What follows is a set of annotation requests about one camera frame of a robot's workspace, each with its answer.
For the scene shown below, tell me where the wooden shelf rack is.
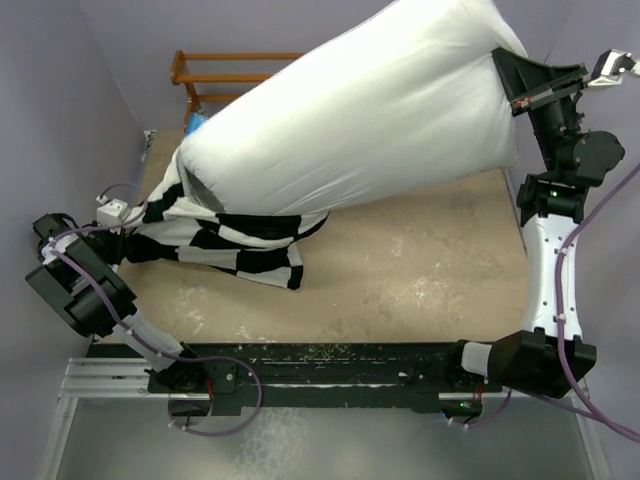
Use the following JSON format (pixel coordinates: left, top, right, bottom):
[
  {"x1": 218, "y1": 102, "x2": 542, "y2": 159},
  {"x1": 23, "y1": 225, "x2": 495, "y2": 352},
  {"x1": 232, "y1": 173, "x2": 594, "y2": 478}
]
[{"x1": 169, "y1": 50, "x2": 305, "y2": 131}]

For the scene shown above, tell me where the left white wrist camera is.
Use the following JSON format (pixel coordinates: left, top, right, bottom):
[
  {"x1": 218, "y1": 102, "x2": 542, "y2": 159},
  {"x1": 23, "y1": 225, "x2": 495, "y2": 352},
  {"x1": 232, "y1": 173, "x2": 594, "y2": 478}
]
[{"x1": 96, "y1": 196, "x2": 131, "y2": 227}]

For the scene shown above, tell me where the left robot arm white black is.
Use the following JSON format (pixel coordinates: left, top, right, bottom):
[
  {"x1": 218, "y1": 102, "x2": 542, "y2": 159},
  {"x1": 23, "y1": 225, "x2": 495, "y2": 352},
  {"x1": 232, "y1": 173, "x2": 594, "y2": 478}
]
[{"x1": 25, "y1": 213, "x2": 206, "y2": 392}]

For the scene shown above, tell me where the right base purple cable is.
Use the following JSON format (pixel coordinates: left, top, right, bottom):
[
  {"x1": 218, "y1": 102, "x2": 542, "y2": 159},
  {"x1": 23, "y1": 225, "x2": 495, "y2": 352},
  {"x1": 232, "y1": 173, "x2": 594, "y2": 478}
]
[{"x1": 447, "y1": 387, "x2": 514, "y2": 432}]

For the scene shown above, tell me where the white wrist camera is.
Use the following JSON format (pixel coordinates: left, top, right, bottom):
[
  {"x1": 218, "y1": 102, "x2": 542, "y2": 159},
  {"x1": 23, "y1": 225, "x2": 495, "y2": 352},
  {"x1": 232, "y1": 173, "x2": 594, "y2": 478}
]
[
  {"x1": 586, "y1": 49, "x2": 639, "y2": 88},
  {"x1": 96, "y1": 196, "x2": 131, "y2": 227}
]

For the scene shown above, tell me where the black white checkered pillowcase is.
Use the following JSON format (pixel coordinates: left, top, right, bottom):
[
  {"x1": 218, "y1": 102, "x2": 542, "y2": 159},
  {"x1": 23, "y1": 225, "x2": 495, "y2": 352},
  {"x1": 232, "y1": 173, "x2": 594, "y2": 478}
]
[{"x1": 124, "y1": 156, "x2": 329, "y2": 290}]

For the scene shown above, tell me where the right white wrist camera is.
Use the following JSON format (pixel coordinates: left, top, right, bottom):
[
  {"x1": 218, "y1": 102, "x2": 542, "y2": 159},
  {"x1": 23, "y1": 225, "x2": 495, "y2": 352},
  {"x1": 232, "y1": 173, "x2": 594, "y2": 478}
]
[{"x1": 586, "y1": 49, "x2": 639, "y2": 88}]

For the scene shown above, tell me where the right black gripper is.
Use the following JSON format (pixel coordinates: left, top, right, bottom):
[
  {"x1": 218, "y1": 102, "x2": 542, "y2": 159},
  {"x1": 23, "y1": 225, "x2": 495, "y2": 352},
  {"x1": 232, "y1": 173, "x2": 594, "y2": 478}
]
[{"x1": 502, "y1": 46, "x2": 603, "y2": 177}]

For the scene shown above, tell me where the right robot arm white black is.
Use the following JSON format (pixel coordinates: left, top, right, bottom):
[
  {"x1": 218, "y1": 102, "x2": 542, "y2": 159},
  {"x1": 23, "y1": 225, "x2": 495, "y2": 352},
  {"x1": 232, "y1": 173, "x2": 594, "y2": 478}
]
[{"x1": 444, "y1": 48, "x2": 639, "y2": 399}]

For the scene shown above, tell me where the white pillow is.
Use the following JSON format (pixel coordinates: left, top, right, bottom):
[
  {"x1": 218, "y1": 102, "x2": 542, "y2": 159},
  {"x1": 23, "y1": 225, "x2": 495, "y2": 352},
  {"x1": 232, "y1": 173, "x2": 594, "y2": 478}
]
[{"x1": 173, "y1": 0, "x2": 525, "y2": 215}]

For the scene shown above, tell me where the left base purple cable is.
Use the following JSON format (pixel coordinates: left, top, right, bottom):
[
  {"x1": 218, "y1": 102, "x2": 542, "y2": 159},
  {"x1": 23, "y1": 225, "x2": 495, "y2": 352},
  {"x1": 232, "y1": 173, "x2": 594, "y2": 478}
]
[{"x1": 167, "y1": 362, "x2": 264, "y2": 439}]

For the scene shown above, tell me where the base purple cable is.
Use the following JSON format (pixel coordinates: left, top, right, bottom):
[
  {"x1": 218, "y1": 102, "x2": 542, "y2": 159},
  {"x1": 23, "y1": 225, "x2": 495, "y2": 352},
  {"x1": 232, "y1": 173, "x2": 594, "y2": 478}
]
[
  {"x1": 167, "y1": 362, "x2": 264, "y2": 439},
  {"x1": 447, "y1": 387, "x2": 514, "y2": 432}
]

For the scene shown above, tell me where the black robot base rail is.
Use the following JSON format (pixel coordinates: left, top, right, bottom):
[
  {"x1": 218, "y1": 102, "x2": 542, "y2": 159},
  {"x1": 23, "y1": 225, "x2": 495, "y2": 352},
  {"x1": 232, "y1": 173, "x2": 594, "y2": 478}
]
[{"x1": 148, "y1": 342, "x2": 501, "y2": 415}]

